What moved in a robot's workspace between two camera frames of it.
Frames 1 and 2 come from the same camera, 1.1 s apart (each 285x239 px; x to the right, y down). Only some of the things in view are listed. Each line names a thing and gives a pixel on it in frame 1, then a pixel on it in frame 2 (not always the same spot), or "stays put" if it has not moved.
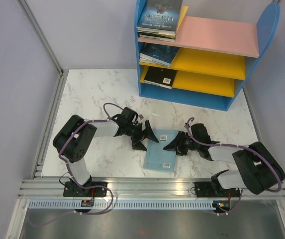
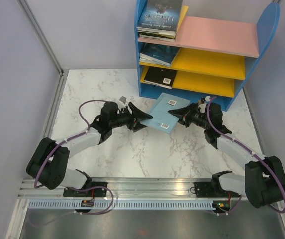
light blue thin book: x=157 y=158 → x=162 y=120
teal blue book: x=157 y=54 stays put
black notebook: x=164 y=77 stays put
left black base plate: x=71 y=190 stays put
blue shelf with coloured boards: x=217 y=59 stays put
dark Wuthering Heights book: x=160 y=15 stays put
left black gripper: x=138 y=145 → x=138 y=116
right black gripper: x=176 y=144 → x=185 y=112
